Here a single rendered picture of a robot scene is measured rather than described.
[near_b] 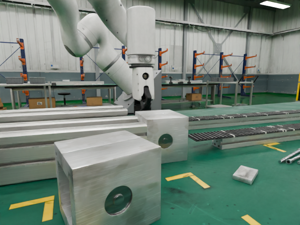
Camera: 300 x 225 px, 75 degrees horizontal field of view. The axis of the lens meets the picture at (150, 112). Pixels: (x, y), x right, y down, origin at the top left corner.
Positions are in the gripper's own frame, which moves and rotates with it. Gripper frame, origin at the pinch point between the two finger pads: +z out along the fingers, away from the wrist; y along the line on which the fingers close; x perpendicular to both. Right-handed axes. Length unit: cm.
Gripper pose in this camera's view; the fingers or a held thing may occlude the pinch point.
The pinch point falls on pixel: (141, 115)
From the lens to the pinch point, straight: 62.3
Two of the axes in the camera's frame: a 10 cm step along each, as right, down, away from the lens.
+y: -3.0, -1.7, 9.4
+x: -9.5, 0.5, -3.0
